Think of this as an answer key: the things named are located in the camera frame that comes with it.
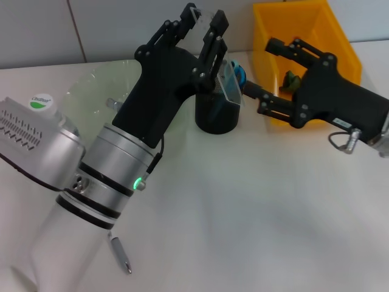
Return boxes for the black mesh pen holder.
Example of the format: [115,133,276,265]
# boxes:
[194,65,246,135]

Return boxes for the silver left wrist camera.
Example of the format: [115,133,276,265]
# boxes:
[0,97,86,192]

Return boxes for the clear green-label water bottle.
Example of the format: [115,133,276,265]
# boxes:
[29,93,80,137]

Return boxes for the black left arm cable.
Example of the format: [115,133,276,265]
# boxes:
[135,135,167,191]

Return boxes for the grey ballpoint pen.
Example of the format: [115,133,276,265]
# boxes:
[108,231,133,274]

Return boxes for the yellow plastic bin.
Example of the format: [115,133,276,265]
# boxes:
[252,0,363,127]

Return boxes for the green translucent glass fruit plate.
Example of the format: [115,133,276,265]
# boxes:
[63,60,191,144]

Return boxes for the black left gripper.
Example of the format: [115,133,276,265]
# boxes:
[112,2,229,150]

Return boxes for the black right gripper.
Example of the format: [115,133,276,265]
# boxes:
[243,36,389,144]

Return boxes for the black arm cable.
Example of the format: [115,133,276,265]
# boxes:
[135,135,167,191]
[328,127,362,155]

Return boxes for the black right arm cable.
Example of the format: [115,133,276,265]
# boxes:
[328,127,362,155]

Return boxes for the clear plastic ruler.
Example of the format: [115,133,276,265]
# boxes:
[190,7,247,107]

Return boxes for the green plastic wrapper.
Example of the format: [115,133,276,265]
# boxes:
[279,70,302,92]

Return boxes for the blue capped scissors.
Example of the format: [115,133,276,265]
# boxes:
[209,59,247,121]

